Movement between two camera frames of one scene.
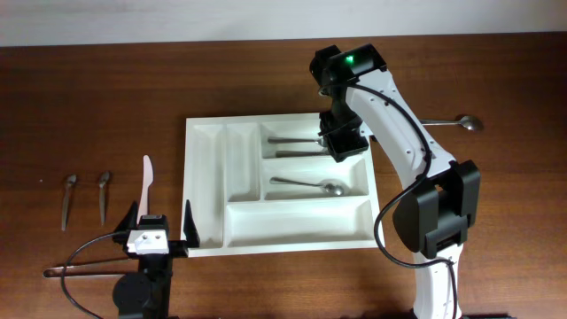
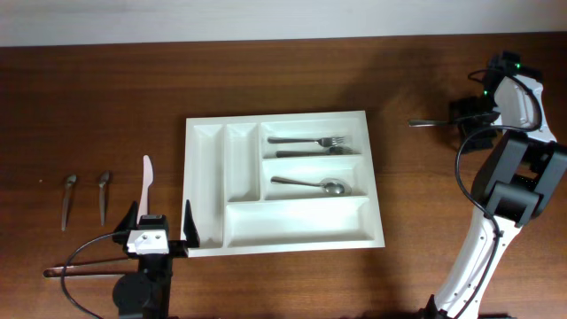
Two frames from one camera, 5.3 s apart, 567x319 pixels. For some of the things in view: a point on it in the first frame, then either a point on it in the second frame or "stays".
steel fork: [279, 140] stays
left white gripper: [181, 247] stays
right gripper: [339, 144] to [462, 104]
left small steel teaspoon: [70, 181] stays
